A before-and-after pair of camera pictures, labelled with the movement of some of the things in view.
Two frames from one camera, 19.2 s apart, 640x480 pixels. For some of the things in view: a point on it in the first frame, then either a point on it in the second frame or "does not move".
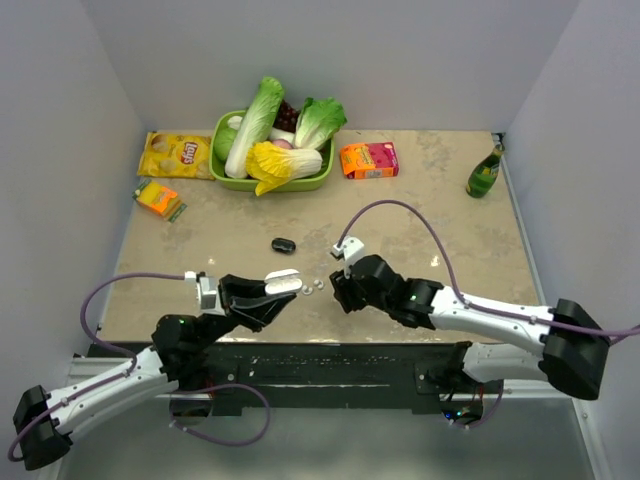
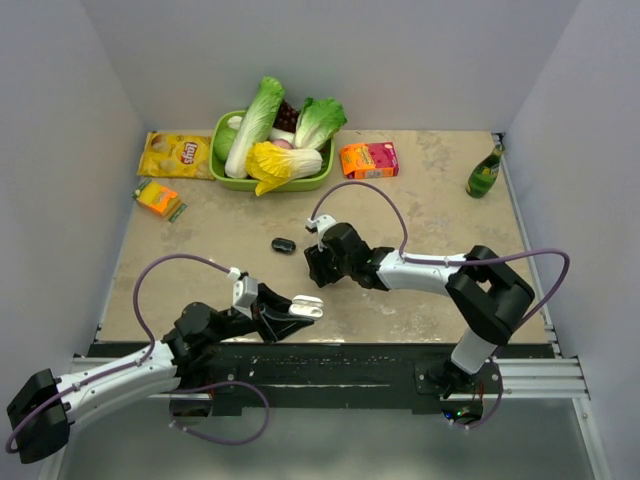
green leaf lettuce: x=318 y=121 does not move
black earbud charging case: x=283 y=245 does not move
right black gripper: x=343 y=292 → x=317 y=262
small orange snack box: x=160 y=199 does not move
